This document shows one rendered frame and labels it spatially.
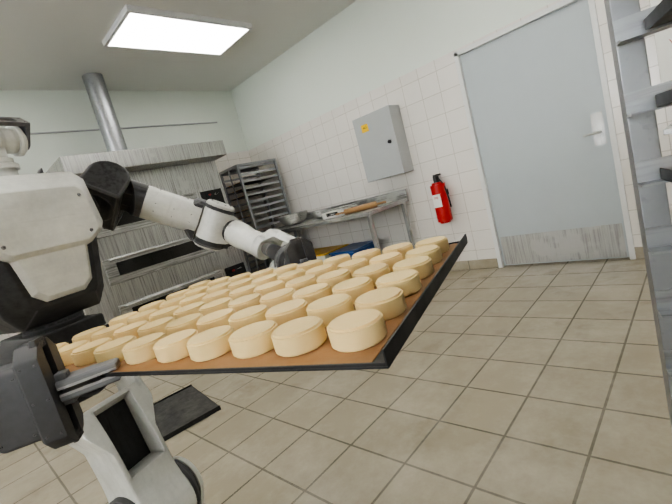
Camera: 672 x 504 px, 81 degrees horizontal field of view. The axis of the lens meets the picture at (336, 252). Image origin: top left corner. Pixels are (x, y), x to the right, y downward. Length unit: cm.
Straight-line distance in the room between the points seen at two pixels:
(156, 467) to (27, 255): 51
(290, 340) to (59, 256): 70
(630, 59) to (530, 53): 333
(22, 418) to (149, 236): 379
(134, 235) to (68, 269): 328
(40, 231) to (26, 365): 47
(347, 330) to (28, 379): 35
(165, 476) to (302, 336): 74
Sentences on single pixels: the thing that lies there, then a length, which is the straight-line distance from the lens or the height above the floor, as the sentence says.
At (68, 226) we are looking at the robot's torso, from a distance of 99.
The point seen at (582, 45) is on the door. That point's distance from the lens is 390.
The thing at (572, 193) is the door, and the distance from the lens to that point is 394.
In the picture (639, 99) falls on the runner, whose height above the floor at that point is 114.
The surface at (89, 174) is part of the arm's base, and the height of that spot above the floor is 133.
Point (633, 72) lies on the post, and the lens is 67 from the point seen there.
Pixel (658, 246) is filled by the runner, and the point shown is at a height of 95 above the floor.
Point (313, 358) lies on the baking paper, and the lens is 34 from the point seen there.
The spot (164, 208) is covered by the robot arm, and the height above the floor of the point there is 121.
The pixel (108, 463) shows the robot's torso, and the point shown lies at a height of 73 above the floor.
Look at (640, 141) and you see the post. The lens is 67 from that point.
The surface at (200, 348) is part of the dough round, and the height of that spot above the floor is 102.
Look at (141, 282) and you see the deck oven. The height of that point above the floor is 80.
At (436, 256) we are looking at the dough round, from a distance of 55.
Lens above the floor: 113
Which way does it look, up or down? 8 degrees down
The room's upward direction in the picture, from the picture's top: 15 degrees counter-clockwise
